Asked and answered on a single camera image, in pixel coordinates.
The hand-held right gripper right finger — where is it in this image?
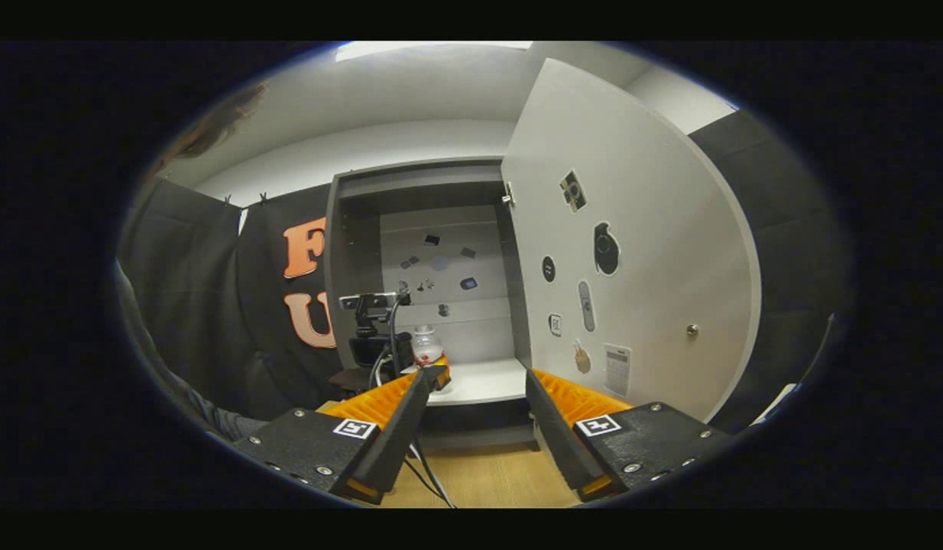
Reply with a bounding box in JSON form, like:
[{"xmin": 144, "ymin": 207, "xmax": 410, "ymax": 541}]
[{"xmin": 525, "ymin": 367, "xmax": 736, "ymax": 501}]

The white cable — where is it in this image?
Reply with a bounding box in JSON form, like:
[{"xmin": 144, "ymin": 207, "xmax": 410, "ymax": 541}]
[{"xmin": 371, "ymin": 350, "xmax": 442, "ymax": 491}]

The long ceiling light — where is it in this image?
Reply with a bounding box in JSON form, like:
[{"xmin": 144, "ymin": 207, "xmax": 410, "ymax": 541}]
[{"xmin": 335, "ymin": 40, "xmax": 533, "ymax": 62}]

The grey cabinet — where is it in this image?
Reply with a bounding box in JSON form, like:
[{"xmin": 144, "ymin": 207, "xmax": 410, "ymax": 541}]
[{"xmin": 324, "ymin": 157, "xmax": 537, "ymax": 451}]

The clear glass bottle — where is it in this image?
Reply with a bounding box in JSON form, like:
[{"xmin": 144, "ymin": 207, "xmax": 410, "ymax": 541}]
[{"xmin": 410, "ymin": 325, "xmax": 446, "ymax": 369}]

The black cable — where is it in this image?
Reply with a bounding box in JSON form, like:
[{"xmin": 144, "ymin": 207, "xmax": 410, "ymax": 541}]
[{"xmin": 386, "ymin": 296, "xmax": 457, "ymax": 509}]

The white cabinet shelf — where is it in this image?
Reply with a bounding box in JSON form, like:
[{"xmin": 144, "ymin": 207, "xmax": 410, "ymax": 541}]
[{"xmin": 422, "ymin": 357, "xmax": 530, "ymax": 407}]

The black backdrop cloth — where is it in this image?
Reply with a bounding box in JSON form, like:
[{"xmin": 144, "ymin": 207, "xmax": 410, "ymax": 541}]
[{"xmin": 116, "ymin": 107, "xmax": 851, "ymax": 444}]

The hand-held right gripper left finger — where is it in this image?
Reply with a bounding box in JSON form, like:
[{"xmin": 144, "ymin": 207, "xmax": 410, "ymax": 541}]
[{"xmin": 231, "ymin": 365, "xmax": 434, "ymax": 505}]

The beige cabinet door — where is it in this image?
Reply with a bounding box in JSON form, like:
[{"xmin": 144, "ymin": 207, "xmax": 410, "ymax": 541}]
[{"xmin": 501, "ymin": 59, "xmax": 763, "ymax": 425}]

